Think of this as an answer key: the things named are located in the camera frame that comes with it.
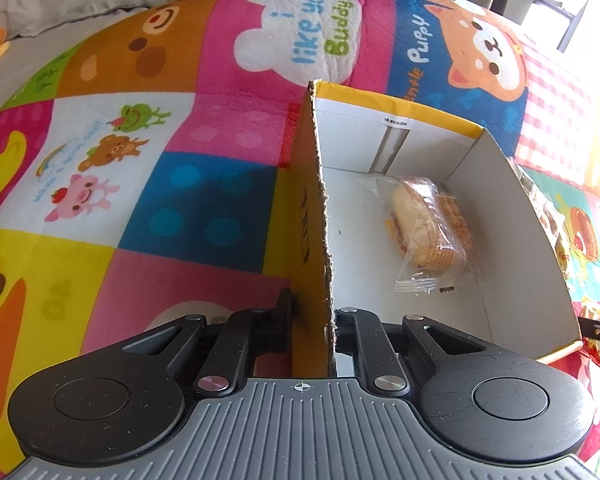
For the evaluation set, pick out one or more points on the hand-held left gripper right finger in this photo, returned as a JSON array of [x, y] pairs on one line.
[[351, 325]]

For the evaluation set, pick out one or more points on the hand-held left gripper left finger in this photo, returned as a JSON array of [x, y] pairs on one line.
[[283, 322]]

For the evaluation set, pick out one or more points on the pale pastry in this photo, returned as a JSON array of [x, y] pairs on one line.
[[430, 225]]

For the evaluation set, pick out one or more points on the brown pastry packet red label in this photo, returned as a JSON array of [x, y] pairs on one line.
[[547, 210]]

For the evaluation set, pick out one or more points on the yellow cardboard box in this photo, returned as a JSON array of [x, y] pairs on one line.
[[480, 265]]

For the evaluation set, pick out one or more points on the colourful cartoon play mat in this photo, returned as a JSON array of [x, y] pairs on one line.
[[205, 195]]

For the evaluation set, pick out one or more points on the black metal chair frame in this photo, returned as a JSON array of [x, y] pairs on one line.
[[573, 24]]

